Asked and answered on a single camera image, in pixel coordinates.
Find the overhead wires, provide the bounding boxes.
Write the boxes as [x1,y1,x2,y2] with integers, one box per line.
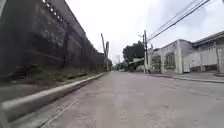
[146,0,214,43]

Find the pale utility pole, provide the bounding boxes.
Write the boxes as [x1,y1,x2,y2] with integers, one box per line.
[138,33,146,74]

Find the tall dark wall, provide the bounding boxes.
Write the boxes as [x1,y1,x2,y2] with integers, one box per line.
[0,0,108,80]

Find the short pole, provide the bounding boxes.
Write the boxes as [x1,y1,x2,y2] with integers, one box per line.
[105,41,110,72]

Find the dark utility pole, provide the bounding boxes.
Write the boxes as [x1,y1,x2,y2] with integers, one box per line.
[144,29,149,74]

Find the grey concrete road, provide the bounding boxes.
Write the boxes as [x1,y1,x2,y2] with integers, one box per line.
[9,70,224,128]

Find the grey sidewalk with kerb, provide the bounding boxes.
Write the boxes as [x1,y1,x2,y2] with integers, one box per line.
[146,71,224,84]

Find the strip of weeds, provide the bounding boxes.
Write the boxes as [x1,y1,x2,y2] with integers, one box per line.
[9,64,101,83]

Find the low roofed building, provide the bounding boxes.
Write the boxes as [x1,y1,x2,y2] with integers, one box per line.
[127,57,146,73]

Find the pale building with window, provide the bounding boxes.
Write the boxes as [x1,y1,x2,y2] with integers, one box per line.
[148,38,194,75]

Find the leaning pole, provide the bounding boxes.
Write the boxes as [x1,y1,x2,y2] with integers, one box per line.
[100,32,108,72]

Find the building with white gate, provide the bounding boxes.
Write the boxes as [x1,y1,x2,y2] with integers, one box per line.
[182,30,224,74]

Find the dark tree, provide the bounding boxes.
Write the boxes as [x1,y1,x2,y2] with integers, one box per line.
[121,40,146,64]

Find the grey raised sidewalk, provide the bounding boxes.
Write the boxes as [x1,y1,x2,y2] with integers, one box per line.
[0,73,98,103]

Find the pale concrete kerb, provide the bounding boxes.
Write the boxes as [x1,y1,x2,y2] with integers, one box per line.
[0,72,107,123]

